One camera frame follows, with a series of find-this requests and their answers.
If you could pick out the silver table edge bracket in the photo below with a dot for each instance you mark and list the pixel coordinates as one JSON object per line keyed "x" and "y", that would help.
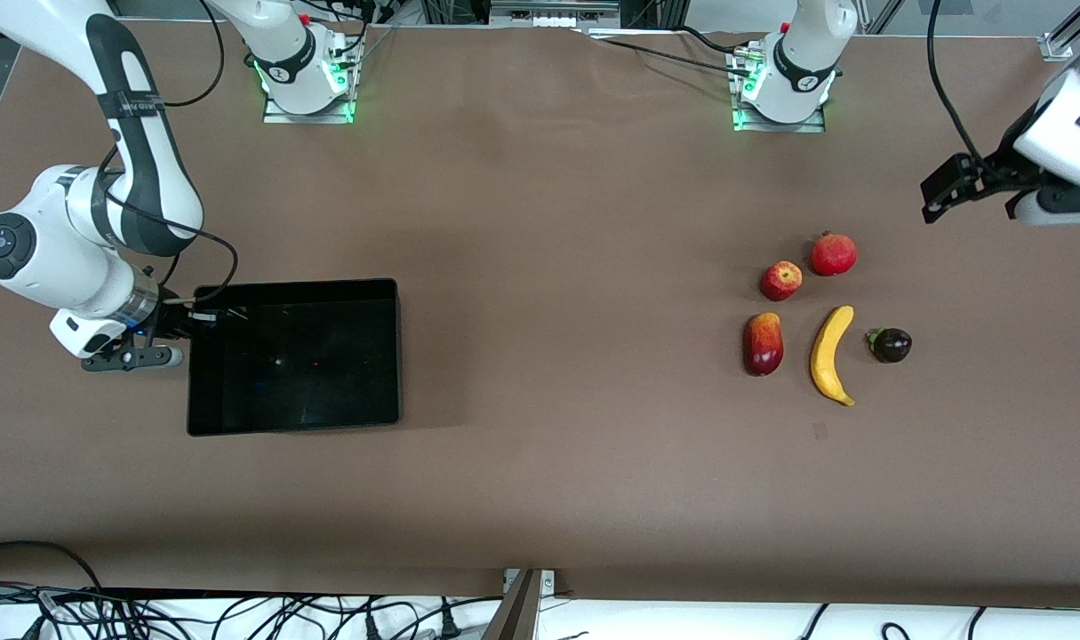
{"x": 547, "y": 582}

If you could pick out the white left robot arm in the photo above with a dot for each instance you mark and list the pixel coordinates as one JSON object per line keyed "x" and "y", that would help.
{"x": 1064, "y": 124}

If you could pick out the red yellow mango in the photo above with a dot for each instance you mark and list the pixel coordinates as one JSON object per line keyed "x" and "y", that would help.
{"x": 764, "y": 345}

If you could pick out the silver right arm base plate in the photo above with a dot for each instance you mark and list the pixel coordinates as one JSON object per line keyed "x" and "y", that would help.
{"x": 277, "y": 116}

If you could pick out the silver aluminium corner profile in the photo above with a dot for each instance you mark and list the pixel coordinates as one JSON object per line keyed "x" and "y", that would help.
{"x": 1060, "y": 43}

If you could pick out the dark purple mangosteen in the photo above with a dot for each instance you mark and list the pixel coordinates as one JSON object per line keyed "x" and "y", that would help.
{"x": 892, "y": 345}

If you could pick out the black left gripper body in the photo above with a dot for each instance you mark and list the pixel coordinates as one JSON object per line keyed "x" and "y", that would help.
{"x": 1004, "y": 166}

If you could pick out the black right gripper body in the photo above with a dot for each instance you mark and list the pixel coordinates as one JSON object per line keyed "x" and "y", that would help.
{"x": 172, "y": 317}

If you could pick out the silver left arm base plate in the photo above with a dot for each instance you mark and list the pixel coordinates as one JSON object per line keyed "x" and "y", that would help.
{"x": 806, "y": 127}

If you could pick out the yellow banana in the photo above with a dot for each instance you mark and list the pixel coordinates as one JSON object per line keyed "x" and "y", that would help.
{"x": 826, "y": 360}

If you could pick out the silver aluminium profile bar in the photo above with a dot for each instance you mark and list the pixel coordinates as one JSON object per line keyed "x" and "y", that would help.
{"x": 882, "y": 18}

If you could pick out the dark metal post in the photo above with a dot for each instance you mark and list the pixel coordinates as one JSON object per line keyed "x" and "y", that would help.
{"x": 515, "y": 613}

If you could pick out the red pomegranate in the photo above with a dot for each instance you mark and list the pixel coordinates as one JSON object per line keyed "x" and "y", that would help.
{"x": 833, "y": 255}

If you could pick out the black rectangular plastic tray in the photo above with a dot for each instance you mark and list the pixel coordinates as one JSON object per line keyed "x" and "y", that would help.
{"x": 326, "y": 382}

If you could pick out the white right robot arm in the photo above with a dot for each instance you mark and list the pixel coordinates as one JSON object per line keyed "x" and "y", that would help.
{"x": 140, "y": 160}

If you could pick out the brown table cover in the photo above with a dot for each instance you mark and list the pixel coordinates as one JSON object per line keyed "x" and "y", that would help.
{"x": 504, "y": 489}

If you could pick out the small red yellow apple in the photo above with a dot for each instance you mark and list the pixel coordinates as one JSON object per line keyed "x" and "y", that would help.
{"x": 781, "y": 281}

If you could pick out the silver control box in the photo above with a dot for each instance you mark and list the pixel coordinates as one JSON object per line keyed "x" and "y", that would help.
{"x": 553, "y": 11}

